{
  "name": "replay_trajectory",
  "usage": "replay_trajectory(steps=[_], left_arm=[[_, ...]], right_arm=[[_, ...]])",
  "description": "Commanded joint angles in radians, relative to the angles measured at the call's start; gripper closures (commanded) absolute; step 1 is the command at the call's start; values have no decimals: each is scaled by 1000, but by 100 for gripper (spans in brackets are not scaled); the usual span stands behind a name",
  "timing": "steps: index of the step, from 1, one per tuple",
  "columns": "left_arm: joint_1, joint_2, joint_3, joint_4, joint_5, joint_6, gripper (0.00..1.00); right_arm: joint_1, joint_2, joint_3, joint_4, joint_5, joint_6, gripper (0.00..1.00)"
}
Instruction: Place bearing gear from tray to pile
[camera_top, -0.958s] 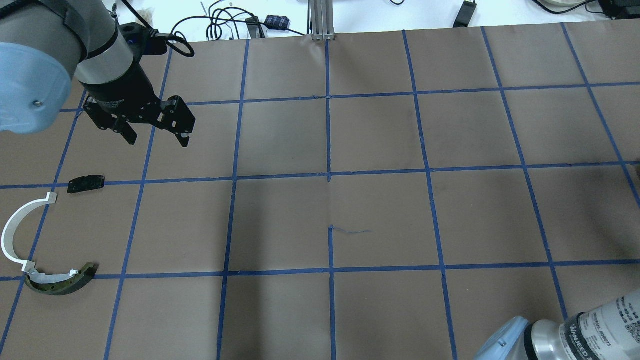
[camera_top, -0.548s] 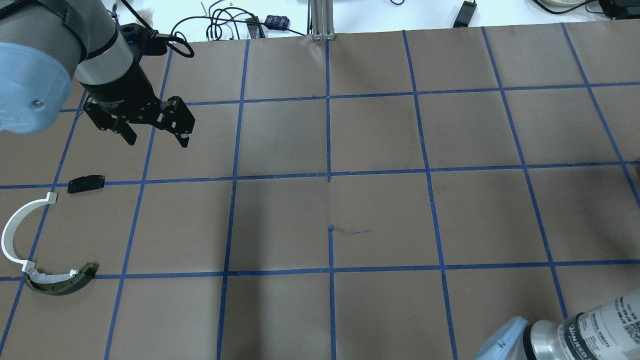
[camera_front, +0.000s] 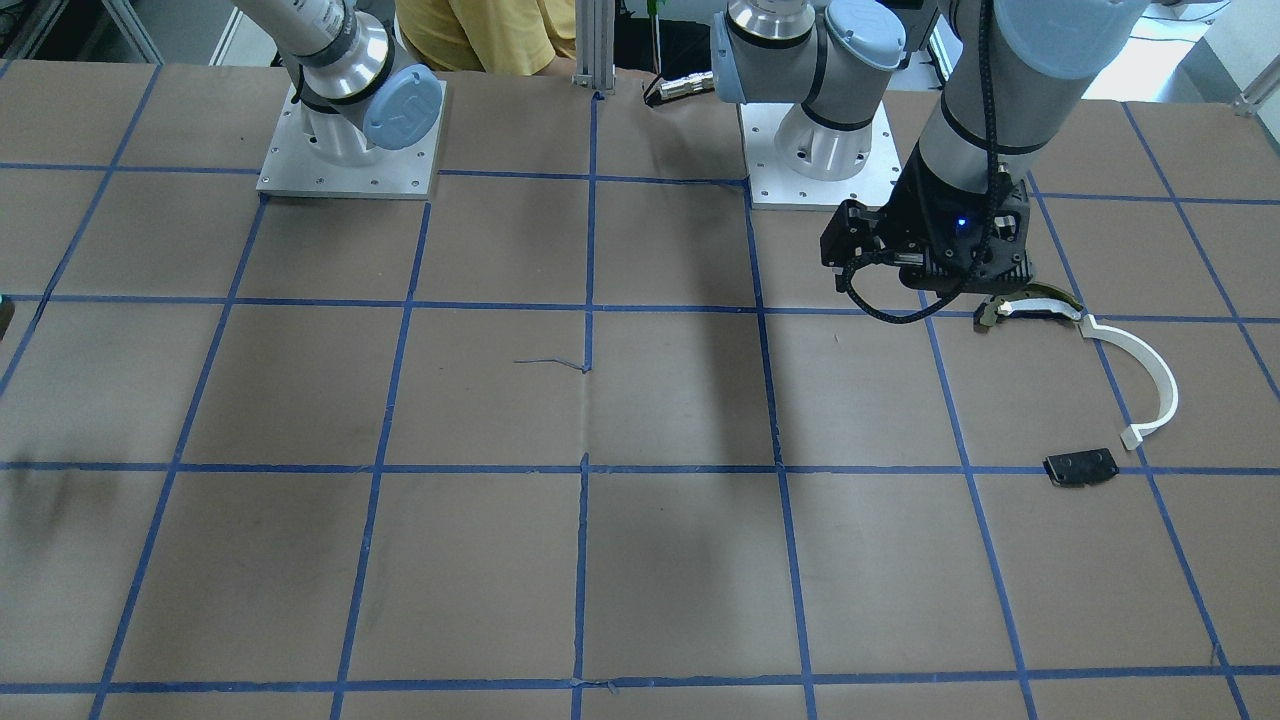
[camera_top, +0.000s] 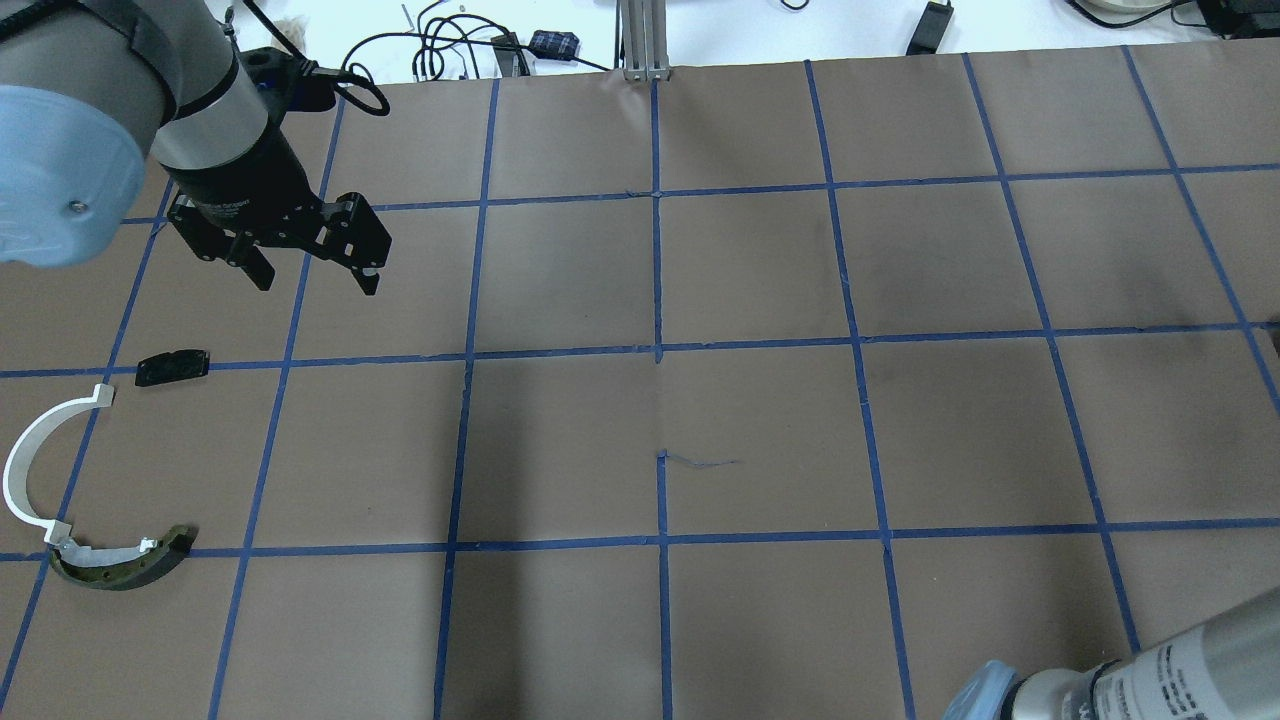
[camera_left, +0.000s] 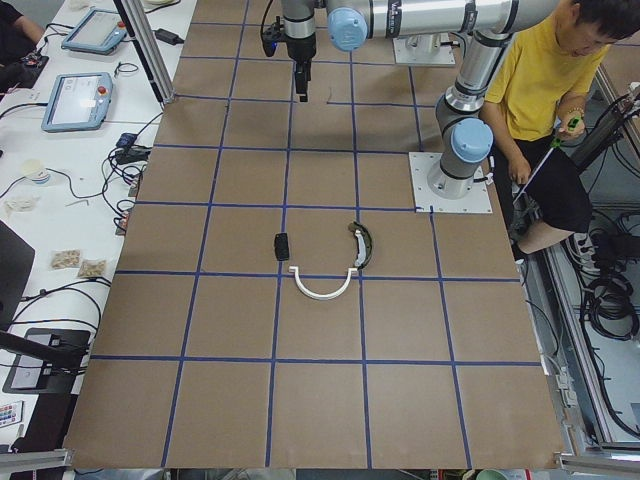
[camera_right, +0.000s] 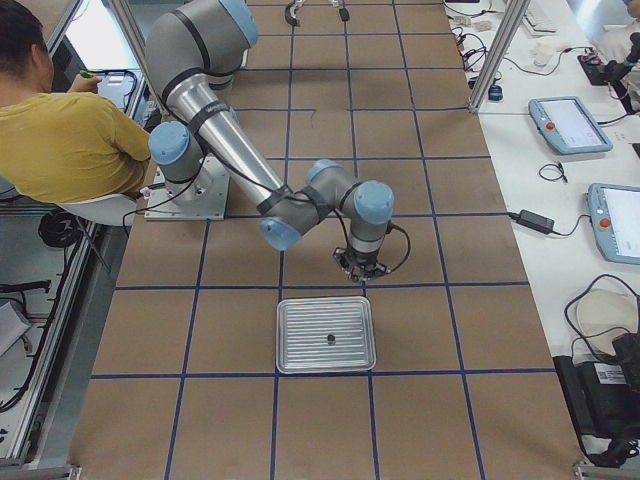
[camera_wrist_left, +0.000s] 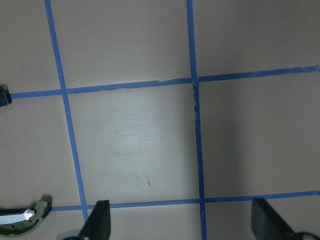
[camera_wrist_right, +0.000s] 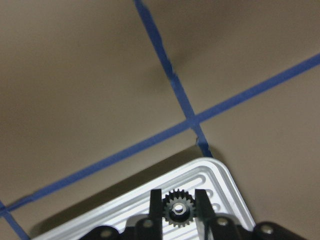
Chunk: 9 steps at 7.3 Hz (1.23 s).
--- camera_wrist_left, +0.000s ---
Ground small black plastic part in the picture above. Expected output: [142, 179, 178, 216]
[0, 85, 12, 107]

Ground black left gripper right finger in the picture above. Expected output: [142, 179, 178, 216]
[250, 198, 300, 240]

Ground olive curved brake shoe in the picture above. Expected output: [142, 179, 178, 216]
[0, 195, 53, 238]

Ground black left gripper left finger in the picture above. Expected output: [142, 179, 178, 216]
[78, 200, 111, 240]

